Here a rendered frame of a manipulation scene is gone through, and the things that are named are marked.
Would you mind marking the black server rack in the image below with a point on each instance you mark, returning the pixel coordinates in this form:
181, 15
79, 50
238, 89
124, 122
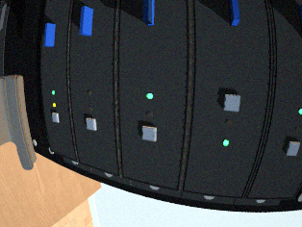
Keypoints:
146, 81

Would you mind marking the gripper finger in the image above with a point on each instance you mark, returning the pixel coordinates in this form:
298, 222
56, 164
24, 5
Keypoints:
14, 126

